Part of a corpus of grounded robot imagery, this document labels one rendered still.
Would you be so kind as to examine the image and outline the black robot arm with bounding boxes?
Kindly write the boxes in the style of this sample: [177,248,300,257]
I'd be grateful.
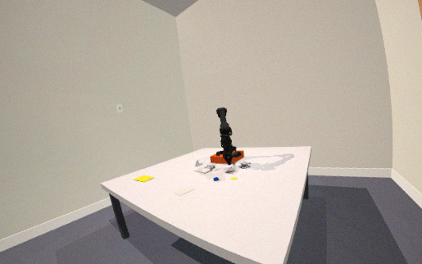
[216,107,237,152]

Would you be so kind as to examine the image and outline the yellow flat plate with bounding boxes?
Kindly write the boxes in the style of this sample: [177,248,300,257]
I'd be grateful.
[134,175,154,182]

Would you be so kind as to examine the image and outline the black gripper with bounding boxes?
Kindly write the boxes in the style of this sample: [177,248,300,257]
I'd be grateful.
[216,144,242,165]

